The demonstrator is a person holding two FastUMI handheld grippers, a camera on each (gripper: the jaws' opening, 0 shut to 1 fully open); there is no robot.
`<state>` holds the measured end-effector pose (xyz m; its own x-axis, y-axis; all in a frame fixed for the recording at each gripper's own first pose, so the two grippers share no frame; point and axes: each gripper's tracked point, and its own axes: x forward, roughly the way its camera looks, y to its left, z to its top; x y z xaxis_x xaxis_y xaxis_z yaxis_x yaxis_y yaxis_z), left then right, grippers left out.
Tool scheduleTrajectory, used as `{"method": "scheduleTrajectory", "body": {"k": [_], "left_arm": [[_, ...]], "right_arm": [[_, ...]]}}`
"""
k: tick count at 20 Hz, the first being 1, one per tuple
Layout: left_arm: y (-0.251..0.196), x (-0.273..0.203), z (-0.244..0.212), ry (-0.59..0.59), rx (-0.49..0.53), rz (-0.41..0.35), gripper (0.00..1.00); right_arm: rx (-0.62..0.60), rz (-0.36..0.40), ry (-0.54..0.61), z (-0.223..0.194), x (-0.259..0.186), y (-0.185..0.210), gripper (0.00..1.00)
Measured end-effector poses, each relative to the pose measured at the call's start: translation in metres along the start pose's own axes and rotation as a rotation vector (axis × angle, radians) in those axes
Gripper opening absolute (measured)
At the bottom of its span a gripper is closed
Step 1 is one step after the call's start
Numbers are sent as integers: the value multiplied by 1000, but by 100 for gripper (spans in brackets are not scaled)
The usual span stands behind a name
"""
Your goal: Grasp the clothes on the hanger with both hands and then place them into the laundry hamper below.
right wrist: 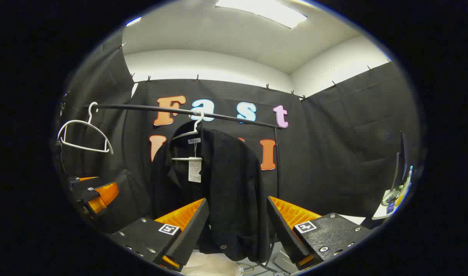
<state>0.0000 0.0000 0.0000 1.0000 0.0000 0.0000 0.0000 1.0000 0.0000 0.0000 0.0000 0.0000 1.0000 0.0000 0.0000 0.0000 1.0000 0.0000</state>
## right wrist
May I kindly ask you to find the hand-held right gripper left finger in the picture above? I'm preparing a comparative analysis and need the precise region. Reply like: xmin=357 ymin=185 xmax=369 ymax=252
xmin=109 ymin=197 xmax=210 ymax=273

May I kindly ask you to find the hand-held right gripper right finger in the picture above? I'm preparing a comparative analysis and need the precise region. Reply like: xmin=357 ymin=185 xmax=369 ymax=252
xmin=266 ymin=196 xmax=372 ymax=271

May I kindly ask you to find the white fabric laundry hamper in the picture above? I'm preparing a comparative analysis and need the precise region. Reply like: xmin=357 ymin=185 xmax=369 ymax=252
xmin=180 ymin=251 xmax=244 ymax=276

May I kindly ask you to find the black jacket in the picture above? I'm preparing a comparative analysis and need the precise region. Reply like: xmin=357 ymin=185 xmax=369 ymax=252
xmin=151 ymin=121 xmax=274 ymax=263

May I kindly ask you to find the white plastic hanger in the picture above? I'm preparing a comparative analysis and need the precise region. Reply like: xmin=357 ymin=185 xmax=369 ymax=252
xmin=171 ymin=109 xmax=205 ymax=161
xmin=57 ymin=102 xmax=114 ymax=155

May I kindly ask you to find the black clothes rack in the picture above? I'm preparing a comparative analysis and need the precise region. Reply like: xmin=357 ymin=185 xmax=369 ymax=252
xmin=84 ymin=103 xmax=285 ymax=273

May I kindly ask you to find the grey ridged panel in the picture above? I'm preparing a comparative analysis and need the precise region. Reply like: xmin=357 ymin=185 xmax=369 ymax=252
xmin=273 ymin=249 xmax=301 ymax=274

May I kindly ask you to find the white flat panel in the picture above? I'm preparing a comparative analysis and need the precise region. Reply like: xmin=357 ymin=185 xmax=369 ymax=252
xmin=339 ymin=215 xmax=366 ymax=225

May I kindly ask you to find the black backdrop cloth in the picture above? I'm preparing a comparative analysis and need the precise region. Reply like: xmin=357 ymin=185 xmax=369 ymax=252
xmin=56 ymin=29 xmax=422 ymax=234

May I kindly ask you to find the white side table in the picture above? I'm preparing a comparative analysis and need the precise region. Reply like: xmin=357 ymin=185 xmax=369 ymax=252
xmin=372 ymin=188 xmax=407 ymax=221

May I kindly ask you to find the round silver object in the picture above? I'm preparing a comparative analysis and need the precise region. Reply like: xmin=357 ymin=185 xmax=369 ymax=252
xmin=382 ymin=190 xmax=401 ymax=207

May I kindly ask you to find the clear plastic bottle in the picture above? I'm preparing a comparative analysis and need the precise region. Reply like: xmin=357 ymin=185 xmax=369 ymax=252
xmin=404 ymin=166 xmax=414 ymax=192

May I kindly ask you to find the dark monitor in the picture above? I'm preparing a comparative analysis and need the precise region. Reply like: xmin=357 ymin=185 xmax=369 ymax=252
xmin=394 ymin=131 xmax=410 ymax=190

